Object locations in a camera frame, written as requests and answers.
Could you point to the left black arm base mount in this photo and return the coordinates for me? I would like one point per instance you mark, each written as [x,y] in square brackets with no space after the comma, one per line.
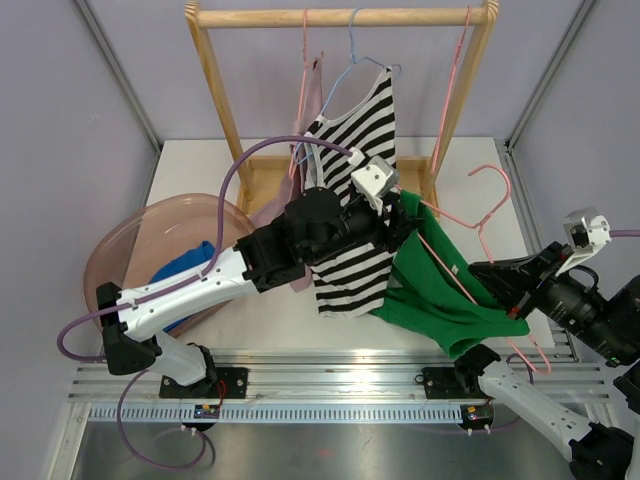
[225,382]

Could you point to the mauve pink tank top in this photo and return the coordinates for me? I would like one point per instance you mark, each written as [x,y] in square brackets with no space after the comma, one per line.
[292,183]

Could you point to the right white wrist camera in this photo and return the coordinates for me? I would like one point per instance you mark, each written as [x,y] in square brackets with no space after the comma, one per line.
[588,232]

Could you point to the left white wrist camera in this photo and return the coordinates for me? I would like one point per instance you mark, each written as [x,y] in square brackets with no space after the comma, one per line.
[372,177]

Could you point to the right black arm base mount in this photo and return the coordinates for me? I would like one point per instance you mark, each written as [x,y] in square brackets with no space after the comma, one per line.
[440,383]

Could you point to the green tank top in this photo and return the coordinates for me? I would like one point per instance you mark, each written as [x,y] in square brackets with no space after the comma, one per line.
[435,285]

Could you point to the black white striped tank top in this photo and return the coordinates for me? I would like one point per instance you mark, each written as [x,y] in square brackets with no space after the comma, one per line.
[353,283]

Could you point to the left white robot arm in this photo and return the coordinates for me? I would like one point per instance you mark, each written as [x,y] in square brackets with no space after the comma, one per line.
[312,229]

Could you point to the pink hanger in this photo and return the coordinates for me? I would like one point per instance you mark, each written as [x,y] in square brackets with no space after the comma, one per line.
[449,92]
[490,210]
[302,75]

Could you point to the translucent pink plastic basin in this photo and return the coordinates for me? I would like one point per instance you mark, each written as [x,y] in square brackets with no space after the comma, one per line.
[135,250]

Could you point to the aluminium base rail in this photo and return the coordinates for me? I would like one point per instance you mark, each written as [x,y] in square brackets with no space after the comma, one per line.
[357,387]

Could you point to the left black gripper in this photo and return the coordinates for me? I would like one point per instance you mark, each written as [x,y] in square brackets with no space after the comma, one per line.
[389,236]

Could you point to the light blue wire hanger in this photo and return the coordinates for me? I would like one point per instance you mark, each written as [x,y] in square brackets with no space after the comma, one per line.
[355,60]

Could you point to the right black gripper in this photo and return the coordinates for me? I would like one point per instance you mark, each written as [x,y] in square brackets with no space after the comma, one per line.
[513,281]

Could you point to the wooden clothes rack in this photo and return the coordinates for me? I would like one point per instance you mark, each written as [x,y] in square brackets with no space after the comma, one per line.
[415,170]

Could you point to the blue tank top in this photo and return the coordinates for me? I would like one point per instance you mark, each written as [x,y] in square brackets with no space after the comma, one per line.
[189,259]

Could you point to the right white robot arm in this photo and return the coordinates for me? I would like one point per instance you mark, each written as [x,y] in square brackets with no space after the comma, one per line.
[609,327]

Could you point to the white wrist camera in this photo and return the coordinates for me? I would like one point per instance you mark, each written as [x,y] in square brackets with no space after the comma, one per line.
[372,177]
[588,232]

